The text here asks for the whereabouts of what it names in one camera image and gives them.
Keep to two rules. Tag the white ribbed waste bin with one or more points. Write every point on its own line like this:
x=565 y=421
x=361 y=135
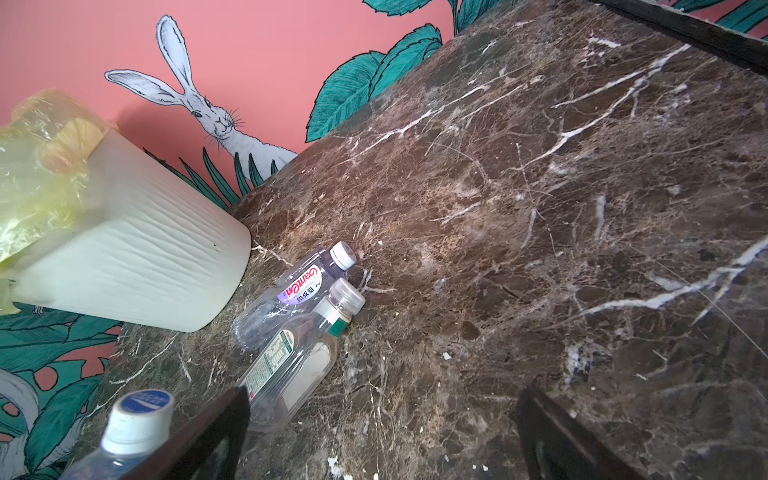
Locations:
x=151 y=250

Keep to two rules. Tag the clear bottle white label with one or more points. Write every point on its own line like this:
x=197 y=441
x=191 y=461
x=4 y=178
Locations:
x=297 y=358

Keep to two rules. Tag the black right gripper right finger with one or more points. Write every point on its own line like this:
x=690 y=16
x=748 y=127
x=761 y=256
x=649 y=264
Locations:
x=556 y=446

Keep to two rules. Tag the clear bottle purple label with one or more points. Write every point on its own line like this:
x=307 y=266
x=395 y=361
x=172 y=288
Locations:
x=296 y=292

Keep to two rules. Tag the clear bottle blue label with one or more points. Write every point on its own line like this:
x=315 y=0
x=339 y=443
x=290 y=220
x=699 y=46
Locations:
x=138 y=424

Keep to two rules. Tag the yellow plastic bin liner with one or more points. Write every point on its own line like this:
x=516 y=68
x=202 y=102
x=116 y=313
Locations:
x=45 y=182

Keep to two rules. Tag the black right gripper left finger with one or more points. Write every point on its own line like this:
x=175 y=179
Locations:
x=207 y=447

